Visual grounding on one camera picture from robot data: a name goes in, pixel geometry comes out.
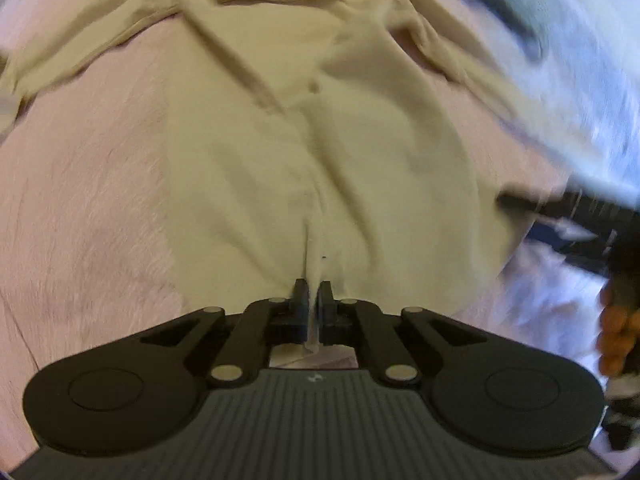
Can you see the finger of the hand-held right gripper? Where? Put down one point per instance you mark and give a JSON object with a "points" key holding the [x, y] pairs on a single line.
{"points": [[535, 205], [575, 247]]}

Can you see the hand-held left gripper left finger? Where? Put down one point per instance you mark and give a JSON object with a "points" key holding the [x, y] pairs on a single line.
{"points": [[301, 305]]}

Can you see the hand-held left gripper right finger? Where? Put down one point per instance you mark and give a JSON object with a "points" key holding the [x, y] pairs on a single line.
{"points": [[326, 307]]}

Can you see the cream garment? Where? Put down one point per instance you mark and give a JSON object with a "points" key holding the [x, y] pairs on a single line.
{"points": [[300, 135]]}

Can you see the person's right hand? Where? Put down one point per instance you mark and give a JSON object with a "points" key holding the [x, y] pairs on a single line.
{"points": [[612, 345]]}

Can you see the grey cloth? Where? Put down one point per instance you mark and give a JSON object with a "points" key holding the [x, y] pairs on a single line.
{"points": [[500, 0]]}

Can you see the pink textured blanket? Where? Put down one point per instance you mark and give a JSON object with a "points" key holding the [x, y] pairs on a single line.
{"points": [[85, 210]]}

